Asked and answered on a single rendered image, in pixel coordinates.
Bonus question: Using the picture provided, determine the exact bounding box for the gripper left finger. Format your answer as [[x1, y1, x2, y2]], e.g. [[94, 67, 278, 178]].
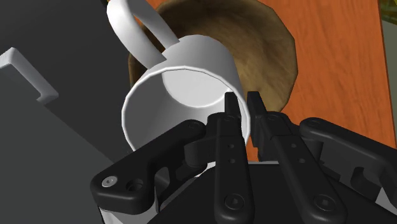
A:
[[90, 91, 256, 224]]

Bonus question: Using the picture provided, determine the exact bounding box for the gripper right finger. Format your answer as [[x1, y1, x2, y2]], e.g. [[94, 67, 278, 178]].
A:
[[247, 90, 397, 224]]

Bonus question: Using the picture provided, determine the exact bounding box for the white mug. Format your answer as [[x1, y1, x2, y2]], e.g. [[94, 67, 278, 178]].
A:
[[106, 0, 251, 178]]

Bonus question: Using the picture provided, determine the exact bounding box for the brown wooden bowl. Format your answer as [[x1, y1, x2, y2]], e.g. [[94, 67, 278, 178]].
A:
[[128, 0, 299, 113]]

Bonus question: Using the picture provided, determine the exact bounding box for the grey cabinet with white handle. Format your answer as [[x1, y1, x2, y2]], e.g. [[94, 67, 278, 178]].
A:
[[0, 0, 135, 224]]

